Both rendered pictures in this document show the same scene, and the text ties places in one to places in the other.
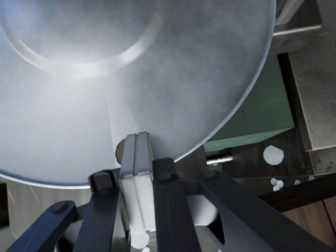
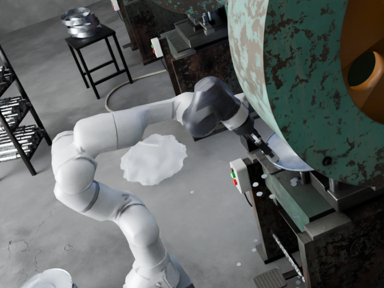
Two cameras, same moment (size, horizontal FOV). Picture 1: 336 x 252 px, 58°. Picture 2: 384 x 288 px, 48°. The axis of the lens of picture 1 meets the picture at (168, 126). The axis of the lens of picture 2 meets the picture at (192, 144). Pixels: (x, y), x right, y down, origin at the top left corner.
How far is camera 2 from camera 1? 1.40 m
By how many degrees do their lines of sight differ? 57
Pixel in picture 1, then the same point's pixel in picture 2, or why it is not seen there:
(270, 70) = (326, 207)
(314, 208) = not seen: outside the picture
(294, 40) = (333, 200)
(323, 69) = (334, 221)
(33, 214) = (259, 153)
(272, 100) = (315, 210)
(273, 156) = (296, 215)
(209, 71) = (298, 164)
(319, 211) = not seen: outside the picture
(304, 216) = not seen: outside the picture
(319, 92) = (325, 222)
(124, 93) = (287, 156)
